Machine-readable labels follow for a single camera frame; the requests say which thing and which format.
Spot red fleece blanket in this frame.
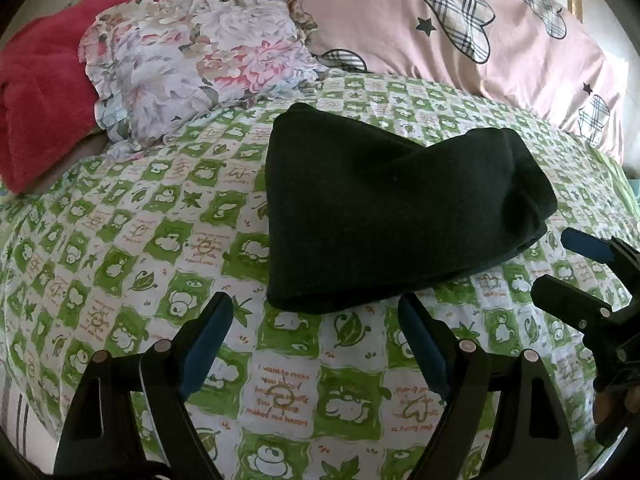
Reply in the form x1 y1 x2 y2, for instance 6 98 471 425
0 0 211 196

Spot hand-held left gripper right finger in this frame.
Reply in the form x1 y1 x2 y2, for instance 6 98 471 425
397 292 581 480

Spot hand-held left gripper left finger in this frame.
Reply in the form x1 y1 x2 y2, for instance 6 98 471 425
52 291 235 480

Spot pink heart-print pillow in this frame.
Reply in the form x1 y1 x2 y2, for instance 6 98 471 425
165 0 631 166

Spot black pants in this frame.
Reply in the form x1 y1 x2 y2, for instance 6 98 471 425
264 102 558 316

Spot green checked bedsheet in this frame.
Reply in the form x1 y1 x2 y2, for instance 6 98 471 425
0 72 640 480

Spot person's right hand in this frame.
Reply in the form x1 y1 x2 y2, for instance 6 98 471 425
594 391 627 427

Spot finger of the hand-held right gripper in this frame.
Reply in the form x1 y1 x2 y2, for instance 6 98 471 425
531 275 632 343
560 227 640 293

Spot striped cloth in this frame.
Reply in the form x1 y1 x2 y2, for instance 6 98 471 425
0 387 33 458

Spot floral ruffled pillow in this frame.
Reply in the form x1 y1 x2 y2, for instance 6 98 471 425
77 0 331 161

